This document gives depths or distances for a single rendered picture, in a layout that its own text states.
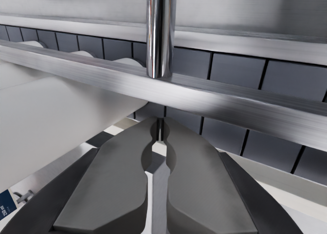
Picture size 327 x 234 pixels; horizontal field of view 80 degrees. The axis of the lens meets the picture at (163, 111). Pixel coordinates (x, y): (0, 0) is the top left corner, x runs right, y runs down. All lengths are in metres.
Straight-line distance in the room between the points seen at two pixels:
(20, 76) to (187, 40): 0.13
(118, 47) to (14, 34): 0.19
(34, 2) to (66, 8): 0.08
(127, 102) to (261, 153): 0.12
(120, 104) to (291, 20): 0.15
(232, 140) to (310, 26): 0.11
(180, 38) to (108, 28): 0.08
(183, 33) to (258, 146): 0.11
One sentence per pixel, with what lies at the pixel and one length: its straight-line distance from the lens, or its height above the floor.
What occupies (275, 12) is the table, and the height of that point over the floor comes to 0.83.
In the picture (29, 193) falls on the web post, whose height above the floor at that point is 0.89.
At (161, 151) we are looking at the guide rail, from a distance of 0.17.
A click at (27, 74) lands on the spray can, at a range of 0.19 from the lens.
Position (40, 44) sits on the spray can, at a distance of 0.30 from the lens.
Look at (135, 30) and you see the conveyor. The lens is 0.19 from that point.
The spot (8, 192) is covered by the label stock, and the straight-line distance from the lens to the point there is 0.64.
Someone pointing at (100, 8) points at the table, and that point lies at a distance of 0.29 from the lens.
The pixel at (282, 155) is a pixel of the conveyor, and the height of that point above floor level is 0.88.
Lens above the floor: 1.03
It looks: 51 degrees down
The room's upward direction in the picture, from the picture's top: 127 degrees counter-clockwise
